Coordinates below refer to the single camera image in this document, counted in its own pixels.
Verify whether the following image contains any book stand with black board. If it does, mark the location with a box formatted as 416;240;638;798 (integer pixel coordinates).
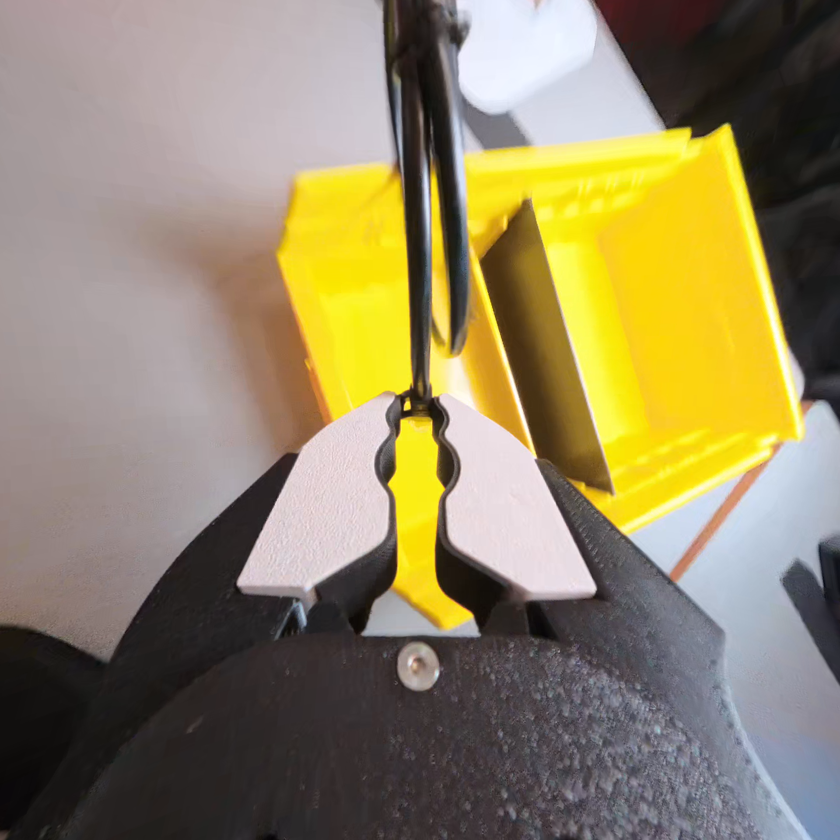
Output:
456;0;598;116

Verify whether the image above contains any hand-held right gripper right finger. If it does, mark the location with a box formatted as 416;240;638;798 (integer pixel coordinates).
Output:
434;393;599;601

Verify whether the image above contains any black ethernet cable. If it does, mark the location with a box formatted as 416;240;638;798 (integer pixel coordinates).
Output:
384;0;475;419

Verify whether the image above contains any yellow storage bin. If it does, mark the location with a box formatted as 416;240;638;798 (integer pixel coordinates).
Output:
276;123;807;629

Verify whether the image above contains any black bin divider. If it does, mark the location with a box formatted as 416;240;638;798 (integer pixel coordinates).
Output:
481;199;618;495

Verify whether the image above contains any black office chair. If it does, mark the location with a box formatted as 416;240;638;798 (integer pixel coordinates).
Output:
0;626;109;831

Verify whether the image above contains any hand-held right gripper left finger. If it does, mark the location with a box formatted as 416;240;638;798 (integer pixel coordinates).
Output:
236;391;400;600

